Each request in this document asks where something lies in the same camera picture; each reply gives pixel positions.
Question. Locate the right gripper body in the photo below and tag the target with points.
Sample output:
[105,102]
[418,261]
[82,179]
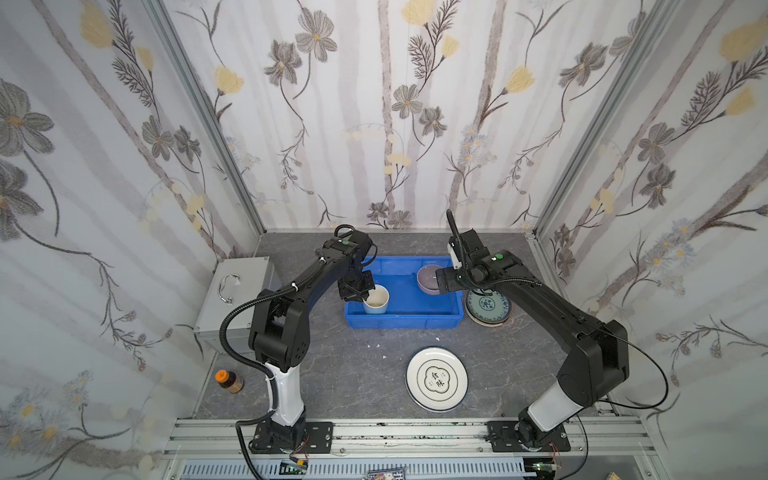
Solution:
[447,279]

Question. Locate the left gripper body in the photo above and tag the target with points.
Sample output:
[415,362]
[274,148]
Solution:
[355,285]

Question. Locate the cream mug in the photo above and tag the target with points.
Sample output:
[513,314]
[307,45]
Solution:
[377,301]

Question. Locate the purple bowl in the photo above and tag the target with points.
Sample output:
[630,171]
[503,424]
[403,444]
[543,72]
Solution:
[427,279]

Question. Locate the white plate with green rim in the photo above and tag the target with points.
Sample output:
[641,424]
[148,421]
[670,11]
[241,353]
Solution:
[436,379]

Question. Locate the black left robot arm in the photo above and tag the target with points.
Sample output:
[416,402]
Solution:
[280,328]

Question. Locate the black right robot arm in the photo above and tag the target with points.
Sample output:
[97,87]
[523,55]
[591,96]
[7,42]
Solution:
[597,359]

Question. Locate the blue plastic bin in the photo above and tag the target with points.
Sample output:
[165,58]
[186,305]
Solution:
[409,307]

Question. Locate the green patterned plate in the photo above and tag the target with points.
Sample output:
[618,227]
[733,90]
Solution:
[489,308]

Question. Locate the silver aluminium case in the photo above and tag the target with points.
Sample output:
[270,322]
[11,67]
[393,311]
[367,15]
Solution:
[235,282]

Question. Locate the orange capped brown bottle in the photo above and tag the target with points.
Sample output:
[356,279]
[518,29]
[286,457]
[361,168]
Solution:
[229,381]

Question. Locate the aluminium mounting rail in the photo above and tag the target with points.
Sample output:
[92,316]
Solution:
[589,448]

